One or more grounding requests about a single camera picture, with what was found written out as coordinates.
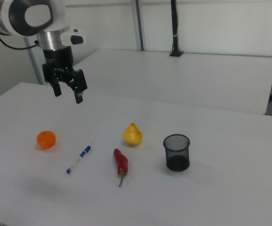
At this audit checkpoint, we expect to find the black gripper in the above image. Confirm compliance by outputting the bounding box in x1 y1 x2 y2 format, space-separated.
41 45 89 105

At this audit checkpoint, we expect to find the blue white marker pen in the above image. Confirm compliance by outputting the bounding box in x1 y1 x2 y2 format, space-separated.
66 145 91 175

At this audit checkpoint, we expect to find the black mesh pen cup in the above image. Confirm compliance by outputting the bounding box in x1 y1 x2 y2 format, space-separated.
163 134 191 172

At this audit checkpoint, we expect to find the orange toy tangerine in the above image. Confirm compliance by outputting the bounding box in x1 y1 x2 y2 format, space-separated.
36 130 57 150

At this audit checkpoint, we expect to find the yellow toy pear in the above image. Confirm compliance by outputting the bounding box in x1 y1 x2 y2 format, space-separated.
123 122 143 147

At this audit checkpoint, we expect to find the red toy chili pepper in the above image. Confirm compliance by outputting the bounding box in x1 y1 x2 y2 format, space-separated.
113 148 129 188

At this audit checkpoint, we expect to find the white side table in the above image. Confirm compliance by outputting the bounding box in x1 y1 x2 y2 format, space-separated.
71 48 272 116

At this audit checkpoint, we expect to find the black pole with base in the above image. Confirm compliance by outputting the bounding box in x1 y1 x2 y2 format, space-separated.
169 0 185 57

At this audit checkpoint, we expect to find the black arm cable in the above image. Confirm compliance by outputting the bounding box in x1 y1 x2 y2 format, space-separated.
0 32 39 50

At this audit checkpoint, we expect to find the white partition frame post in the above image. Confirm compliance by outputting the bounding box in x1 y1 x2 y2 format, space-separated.
130 0 144 51

